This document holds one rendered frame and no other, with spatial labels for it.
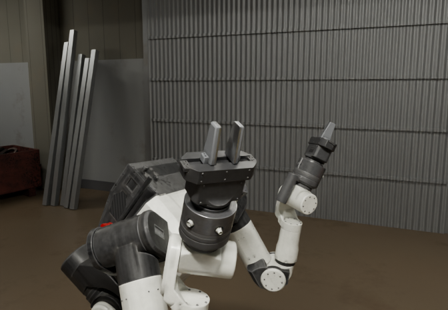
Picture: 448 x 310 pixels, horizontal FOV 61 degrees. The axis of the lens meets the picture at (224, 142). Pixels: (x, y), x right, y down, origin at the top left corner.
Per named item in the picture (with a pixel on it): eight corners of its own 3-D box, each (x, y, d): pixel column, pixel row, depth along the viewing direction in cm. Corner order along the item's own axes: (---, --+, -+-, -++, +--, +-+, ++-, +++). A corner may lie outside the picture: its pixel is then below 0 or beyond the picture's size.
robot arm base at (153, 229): (89, 283, 79) (80, 229, 82) (121, 275, 91) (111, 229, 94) (155, 262, 76) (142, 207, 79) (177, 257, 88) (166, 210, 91)
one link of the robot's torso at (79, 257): (51, 277, 116) (77, 238, 110) (81, 259, 128) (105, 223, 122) (113, 345, 111) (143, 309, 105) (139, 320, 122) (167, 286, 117)
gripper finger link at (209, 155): (223, 129, 54) (215, 166, 56) (214, 119, 56) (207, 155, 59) (213, 129, 53) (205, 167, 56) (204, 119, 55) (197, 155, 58)
